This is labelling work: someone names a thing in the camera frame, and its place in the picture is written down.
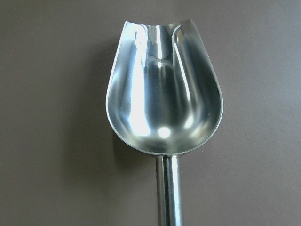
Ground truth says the stainless steel ice scoop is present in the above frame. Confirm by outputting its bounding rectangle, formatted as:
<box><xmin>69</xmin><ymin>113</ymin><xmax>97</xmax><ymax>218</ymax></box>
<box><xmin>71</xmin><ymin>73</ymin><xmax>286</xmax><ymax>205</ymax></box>
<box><xmin>106</xmin><ymin>20</ymin><xmax>223</xmax><ymax>226</ymax></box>

